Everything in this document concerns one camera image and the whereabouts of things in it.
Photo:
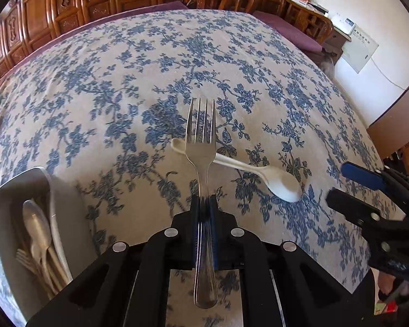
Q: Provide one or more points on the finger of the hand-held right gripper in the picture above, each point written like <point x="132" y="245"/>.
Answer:
<point x="351" y="204"/>
<point x="363" y="175"/>

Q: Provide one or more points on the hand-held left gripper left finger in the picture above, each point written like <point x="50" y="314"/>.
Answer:
<point x="195" y="218"/>

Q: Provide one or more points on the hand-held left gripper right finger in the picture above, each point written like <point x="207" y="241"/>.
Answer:
<point x="214" y="218"/>

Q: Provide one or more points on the metal fork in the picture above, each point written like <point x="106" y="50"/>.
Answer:
<point x="201" y="150"/>

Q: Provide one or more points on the white plastic spoon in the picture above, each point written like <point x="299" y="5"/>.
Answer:
<point x="279" y="184"/>
<point x="39" y="250"/>

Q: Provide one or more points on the metal tray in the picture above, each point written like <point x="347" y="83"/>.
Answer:
<point x="10" y="211"/>

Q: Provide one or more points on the person's right hand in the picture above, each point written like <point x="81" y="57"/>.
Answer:
<point x="385" y="282"/>

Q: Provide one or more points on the wooden board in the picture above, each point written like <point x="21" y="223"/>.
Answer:
<point x="395" y="126"/>

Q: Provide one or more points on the plastic bag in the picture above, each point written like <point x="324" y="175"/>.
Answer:
<point x="330" y="64"/>

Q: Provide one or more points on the white device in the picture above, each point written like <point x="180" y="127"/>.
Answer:
<point x="343" y="24"/>

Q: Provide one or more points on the blue floral tablecloth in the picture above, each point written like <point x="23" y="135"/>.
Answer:
<point x="122" y="75"/>

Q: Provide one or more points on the metal spoon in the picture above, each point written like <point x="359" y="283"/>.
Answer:
<point x="34" y="218"/>

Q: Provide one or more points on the wooden armchair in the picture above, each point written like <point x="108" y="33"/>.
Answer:
<point x="310" y="20"/>

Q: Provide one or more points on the purple cloth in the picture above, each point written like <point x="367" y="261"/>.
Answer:
<point x="289" y="29"/>

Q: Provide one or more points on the white plastic fork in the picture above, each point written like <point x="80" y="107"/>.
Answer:
<point x="24" y="259"/>

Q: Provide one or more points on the carved wooden screen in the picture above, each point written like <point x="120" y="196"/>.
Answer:
<point x="71" y="0"/>

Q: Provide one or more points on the white wall panel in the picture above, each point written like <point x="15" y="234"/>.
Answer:
<point x="359" y="51"/>

